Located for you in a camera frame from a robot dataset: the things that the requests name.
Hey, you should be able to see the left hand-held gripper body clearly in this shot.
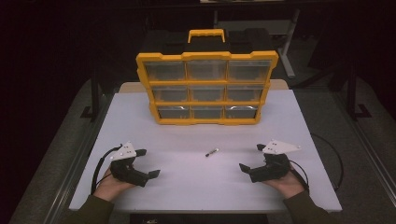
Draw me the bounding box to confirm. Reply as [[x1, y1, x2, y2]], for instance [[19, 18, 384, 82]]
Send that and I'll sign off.
[[109, 141, 150, 189]]

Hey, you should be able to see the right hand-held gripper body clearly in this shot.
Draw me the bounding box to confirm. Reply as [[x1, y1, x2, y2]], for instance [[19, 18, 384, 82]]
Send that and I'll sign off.
[[248, 139, 302, 184]]

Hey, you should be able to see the yellow black organizer cabinet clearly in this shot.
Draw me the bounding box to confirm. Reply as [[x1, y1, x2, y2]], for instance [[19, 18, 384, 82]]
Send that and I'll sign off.
[[135, 28, 279, 126]]

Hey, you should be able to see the person's right hand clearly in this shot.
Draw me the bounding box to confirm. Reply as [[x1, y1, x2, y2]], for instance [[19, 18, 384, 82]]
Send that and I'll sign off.
[[262, 166, 305, 200]]

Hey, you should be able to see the person's left hand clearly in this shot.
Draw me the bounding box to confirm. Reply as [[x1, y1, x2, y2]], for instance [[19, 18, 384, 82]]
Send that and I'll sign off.
[[92, 167, 136, 203]]

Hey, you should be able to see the black metal stand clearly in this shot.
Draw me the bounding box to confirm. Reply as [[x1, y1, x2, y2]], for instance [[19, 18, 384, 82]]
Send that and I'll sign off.
[[79, 70, 105, 121], [346, 65, 374, 121]]

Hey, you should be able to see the grid of clear drawers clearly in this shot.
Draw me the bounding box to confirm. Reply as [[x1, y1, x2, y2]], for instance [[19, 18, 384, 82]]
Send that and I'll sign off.
[[144, 60, 273, 120]]

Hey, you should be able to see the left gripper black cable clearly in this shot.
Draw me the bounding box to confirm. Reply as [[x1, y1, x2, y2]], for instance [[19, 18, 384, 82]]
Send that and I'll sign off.
[[90, 144, 123, 196]]

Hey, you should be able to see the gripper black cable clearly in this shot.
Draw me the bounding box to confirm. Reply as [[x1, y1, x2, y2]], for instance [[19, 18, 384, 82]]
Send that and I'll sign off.
[[289, 133, 345, 192], [90, 144, 123, 196]]

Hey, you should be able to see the aluminium frame rail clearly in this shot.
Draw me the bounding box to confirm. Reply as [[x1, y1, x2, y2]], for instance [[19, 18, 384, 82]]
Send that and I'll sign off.
[[330, 91, 396, 199], [46, 90, 117, 224]]

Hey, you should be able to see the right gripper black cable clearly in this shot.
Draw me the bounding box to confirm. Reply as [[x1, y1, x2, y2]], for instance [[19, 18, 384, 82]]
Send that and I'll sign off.
[[289, 133, 345, 192]]

